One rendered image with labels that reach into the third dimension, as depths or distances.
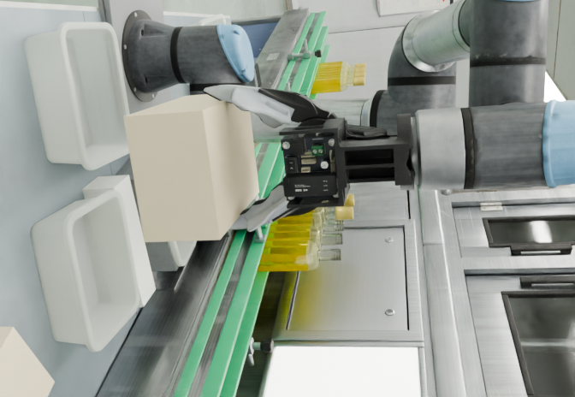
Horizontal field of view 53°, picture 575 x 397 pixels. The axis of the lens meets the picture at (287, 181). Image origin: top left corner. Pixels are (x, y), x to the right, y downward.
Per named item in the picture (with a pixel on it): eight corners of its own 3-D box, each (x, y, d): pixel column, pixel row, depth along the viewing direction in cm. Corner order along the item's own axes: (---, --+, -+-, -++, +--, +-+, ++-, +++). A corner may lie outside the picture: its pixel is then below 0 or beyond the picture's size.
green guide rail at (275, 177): (234, 230, 139) (266, 228, 137) (233, 227, 138) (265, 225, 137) (312, 29, 288) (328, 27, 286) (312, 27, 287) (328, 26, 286)
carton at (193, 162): (123, 116, 51) (202, 110, 50) (185, 96, 67) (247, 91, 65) (144, 242, 54) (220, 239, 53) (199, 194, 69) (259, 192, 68)
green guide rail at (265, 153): (228, 204, 135) (261, 203, 134) (228, 200, 135) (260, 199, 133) (311, 14, 284) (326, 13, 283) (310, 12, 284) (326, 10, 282)
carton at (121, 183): (113, 307, 107) (143, 307, 106) (81, 189, 98) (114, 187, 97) (127, 289, 113) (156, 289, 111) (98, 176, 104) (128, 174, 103)
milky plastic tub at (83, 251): (42, 358, 88) (94, 359, 86) (10, 220, 82) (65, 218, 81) (97, 305, 104) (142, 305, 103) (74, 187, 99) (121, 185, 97)
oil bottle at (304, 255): (232, 273, 138) (320, 271, 133) (228, 254, 135) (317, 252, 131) (238, 258, 142) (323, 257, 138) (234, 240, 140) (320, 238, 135)
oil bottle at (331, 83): (295, 96, 234) (364, 90, 228) (293, 82, 231) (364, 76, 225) (297, 91, 239) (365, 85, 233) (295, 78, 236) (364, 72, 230)
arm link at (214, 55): (195, 28, 124) (257, 26, 121) (198, 91, 126) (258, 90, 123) (174, 21, 112) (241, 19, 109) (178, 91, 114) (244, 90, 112)
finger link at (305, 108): (265, 75, 55) (344, 121, 55) (269, 74, 57) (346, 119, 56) (243, 118, 57) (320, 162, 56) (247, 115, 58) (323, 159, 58)
